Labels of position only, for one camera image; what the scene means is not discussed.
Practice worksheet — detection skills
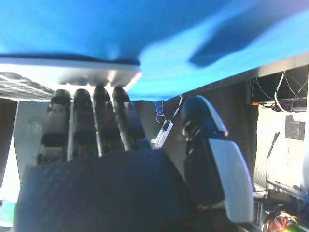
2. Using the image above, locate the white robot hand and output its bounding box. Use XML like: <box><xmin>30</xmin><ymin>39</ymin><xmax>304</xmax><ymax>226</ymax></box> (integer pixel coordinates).
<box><xmin>14</xmin><ymin>86</ymin><xmax>255</xmax><ymax>232</ymax></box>

